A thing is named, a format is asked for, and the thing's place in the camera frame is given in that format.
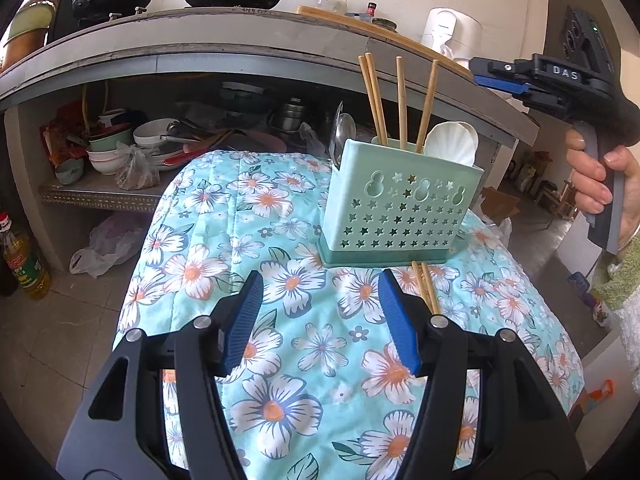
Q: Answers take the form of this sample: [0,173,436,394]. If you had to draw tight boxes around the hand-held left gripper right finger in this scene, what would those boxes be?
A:
[377,268,587,480]

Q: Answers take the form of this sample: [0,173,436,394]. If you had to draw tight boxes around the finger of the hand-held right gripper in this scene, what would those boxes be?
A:
[470,55,540,82]
[473,75,571,112]

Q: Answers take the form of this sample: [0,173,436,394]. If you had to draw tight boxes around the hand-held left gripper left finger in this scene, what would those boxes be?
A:
[56,269,265,480]

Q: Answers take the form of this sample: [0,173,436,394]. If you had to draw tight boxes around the white round plastic spoon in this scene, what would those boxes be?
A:
[462,122,480,162]

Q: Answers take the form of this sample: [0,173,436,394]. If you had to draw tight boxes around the white shell-shaped plastic spoon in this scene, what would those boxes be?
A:
[424,121,476,167]

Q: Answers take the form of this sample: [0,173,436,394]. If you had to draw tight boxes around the green perforated utensil holder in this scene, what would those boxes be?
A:
[319,136,485,268]

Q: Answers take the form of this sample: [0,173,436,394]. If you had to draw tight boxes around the large metal spoon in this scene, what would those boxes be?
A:
[336,112,357,167]

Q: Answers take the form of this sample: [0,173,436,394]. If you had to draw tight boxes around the small metal spoon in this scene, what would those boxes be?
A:
[327,101,345,168]

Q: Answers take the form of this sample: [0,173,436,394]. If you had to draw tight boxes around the person's right forearm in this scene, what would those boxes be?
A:
[590,230,640,361]

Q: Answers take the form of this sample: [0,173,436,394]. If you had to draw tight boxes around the person's right hand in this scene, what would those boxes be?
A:
[565,129,640,251]

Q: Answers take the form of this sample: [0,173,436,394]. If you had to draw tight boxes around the white kitchen appliance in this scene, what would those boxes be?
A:
[420,7,483,61]

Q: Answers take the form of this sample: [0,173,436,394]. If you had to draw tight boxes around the turquoise floral quilt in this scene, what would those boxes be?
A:
[112,149,586,480]

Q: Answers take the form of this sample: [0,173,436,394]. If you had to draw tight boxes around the wooden cutting board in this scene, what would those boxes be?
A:
[296,5,476,81]

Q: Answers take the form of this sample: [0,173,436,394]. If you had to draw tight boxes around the cardboard box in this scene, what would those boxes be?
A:
[480,186,521,226]

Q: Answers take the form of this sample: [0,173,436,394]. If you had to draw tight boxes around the white plastic bag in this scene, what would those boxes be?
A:
[69,210,151,278]

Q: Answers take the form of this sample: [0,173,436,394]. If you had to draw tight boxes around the stack of white plates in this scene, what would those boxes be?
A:
[145,142,191,166]

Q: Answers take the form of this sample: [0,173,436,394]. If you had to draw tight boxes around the pink plate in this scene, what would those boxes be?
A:
[220,130,281,153]

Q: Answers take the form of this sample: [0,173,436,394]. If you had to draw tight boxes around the clear bag of dried food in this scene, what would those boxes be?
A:
[115,141,162,191]

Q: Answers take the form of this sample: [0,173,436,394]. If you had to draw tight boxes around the patterned metal shelf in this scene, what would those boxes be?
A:
[40,180,166,211]

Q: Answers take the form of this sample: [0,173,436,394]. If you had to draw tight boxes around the white bowl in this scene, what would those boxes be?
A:
[132,118,181,148]

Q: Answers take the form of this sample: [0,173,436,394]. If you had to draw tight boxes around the stacked steel pots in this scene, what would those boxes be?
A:
[267,97,308,133]

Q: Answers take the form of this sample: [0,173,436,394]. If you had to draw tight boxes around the orange plastic item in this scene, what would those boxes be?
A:
[582,380,614,413]

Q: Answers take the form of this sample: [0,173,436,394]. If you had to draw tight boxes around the stack of bowls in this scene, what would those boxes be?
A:
[86,125,136,176]

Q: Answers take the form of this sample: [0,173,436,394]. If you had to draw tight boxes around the yellow cooking oil bottle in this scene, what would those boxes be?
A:
[0,212,51,301]

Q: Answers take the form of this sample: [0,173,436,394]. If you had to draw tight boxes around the small teal bowl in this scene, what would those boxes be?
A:
[54,157,85,185]

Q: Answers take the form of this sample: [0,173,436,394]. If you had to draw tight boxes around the dark brown jar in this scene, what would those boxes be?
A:
[0,260,21,296]

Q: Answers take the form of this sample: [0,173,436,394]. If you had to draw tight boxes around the red snack packet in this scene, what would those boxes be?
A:
[40,110,91,166]

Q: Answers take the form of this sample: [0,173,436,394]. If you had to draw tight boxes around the grey stone kitchen counter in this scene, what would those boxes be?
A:
[0,6,541,273]

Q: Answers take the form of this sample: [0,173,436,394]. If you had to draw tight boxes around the gas stove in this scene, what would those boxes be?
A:
[65,4,281,27]

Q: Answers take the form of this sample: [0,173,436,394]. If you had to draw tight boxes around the black wok with lid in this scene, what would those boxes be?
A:
[47,0,156,23]

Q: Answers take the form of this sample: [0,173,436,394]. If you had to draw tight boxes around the black box appliance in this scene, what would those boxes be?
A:
[47,0,88,43]

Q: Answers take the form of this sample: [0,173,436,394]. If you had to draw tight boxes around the green enamel basin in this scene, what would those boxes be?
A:
[2,0,56,46]

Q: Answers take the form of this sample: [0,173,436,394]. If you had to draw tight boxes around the red handled utensil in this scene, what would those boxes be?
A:
[162,150,201,166]

